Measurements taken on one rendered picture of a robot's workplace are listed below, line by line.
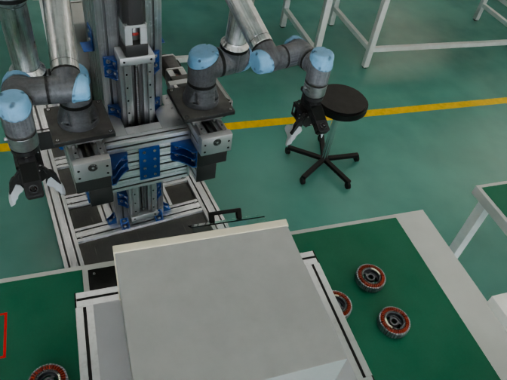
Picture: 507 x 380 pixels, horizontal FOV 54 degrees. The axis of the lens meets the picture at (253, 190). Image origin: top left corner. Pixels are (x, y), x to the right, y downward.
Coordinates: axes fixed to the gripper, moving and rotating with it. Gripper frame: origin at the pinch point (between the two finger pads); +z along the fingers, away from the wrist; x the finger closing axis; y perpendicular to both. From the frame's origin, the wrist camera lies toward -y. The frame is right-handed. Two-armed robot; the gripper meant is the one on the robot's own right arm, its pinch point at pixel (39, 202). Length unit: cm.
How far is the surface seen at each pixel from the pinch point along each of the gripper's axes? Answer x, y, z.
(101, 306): -8.4, -37.7, 3.7
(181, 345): -20, -65, -17
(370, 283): -102, -42, 37
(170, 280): -23, -49, -17
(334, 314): -65, -62, 4
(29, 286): 9.8, 1.1, 40.3
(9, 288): 15.9, 2.8, 40.3
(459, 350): -119, -75, 40
